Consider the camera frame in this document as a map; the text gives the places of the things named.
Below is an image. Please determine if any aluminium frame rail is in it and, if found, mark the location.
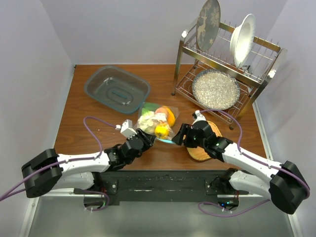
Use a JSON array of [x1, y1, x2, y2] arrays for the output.
[[19, 189, 74, 237]]

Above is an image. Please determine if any white bowl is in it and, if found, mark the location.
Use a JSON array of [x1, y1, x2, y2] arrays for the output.
[[230, 14, 256, 69]]

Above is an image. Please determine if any yellow fake bell pepper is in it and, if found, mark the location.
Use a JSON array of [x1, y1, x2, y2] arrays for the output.
[[155, 124, 170, 139]]

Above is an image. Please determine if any metal dish rack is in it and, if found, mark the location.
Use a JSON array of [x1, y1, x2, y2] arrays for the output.
[[171, 20, 288, 129]]

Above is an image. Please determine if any woven bamboo tray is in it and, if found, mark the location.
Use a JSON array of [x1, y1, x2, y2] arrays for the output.
[[187, 121, 222, 161]]

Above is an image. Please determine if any speckled blue rimmed plate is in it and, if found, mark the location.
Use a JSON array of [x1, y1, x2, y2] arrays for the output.
[[192, 69, 240, 110]]

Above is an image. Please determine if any clear glass container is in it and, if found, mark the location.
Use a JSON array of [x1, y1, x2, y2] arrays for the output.
[[84, 65, 151, 114]]

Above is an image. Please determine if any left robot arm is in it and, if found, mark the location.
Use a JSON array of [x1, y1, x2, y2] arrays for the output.
[[21, 129, 156, 198]]

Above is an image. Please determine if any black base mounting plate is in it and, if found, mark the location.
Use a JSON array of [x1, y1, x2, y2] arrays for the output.
[[73, 169, 249, 206]]

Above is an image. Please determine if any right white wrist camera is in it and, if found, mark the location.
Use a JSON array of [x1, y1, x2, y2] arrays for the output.
[[192, 110, 206, 124]]

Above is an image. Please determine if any clear zip top bag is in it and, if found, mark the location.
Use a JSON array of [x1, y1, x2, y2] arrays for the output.
[[134, 102, 180, 144]]

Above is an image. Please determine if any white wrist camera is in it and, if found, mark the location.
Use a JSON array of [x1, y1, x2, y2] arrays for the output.
[[120, 119, 137, 138], [192, 110, 206, 124]]

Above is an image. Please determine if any orange fake fruit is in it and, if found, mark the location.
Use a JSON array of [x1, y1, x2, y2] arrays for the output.
[[163, 106, 176, 127]]

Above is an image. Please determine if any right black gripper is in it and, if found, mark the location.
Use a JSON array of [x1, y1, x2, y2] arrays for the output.
[[171, 123, 206, 149]]

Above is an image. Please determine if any green fake vegetable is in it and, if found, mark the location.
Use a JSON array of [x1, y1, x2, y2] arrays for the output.
[[141, 102, 160, 115]]

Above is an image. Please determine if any white fake cauliflower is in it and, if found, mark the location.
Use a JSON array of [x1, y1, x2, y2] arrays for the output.
[[136, 113, 161, 135]]

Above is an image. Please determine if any grey reindeer plate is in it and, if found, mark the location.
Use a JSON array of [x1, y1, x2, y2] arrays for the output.
[[196, 0, 221, 52]]

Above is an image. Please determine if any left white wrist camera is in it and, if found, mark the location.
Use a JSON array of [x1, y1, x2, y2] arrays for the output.
[[120, 119, 137, 138]]

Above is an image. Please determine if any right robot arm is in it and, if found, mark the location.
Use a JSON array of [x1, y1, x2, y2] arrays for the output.
[[172, 120, 310, 214]]

